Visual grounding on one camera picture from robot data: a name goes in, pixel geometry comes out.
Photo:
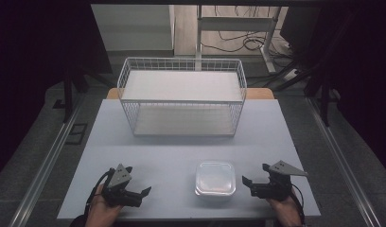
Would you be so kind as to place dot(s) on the black square floor frame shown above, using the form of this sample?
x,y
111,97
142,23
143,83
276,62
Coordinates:
x,y
77,134

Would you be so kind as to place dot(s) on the tan wooden table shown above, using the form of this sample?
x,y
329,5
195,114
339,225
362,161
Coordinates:
x,y
260,93

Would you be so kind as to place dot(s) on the person's right hand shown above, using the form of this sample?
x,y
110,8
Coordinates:
x,y
285,213

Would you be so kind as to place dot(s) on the person's left hand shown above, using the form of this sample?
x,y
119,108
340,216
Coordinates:
x,y
101,209

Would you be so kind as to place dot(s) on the clear plastic lidded container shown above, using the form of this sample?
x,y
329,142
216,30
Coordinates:
x,y
215,178

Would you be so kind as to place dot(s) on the silver metal floor rail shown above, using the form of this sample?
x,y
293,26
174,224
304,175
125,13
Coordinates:
x,y
342,164
46,164

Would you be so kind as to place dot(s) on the white cabinet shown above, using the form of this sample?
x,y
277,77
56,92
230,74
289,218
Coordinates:
x,y
134,28

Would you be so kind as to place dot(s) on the white power strip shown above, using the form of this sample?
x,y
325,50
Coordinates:
x,y
290,75

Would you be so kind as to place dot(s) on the white metal desk frame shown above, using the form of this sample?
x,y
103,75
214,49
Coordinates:
x,y
235,23

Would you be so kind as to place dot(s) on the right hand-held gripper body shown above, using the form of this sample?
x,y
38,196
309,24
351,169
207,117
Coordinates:
x,y
277,183

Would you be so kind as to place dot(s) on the black metal stand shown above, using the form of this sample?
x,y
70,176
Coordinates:
x,y
68,94
323,94

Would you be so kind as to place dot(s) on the dark curtain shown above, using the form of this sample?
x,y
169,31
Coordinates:
x,y
358,63
30,56

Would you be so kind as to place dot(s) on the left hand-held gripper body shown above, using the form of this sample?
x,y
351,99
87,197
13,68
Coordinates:
x,y
118,179

